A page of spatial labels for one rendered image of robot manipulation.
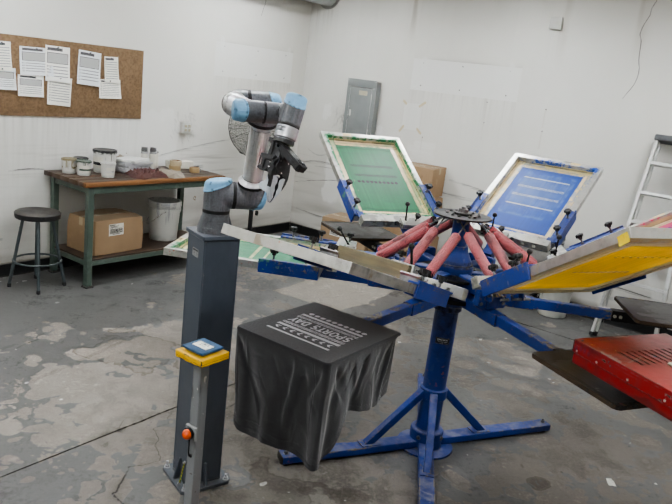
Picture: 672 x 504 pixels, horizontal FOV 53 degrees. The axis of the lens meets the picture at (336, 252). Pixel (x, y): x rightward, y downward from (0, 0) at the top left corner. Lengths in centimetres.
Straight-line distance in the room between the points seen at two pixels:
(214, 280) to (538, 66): 463
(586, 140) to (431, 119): 162
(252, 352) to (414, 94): 520
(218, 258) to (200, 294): 17
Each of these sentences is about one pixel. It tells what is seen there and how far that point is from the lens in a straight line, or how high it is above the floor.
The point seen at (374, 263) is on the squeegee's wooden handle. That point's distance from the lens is 282.
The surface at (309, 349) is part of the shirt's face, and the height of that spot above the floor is 95.
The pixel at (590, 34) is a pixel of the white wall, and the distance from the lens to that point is 677.
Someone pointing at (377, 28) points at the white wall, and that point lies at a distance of 776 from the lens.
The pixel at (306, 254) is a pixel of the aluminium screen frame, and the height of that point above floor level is 132.
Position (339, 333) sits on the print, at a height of 95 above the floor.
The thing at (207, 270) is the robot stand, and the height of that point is 105.
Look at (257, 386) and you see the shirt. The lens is 263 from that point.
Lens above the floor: 190
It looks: 14 degrees down
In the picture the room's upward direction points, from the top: 7 degrees clockwise
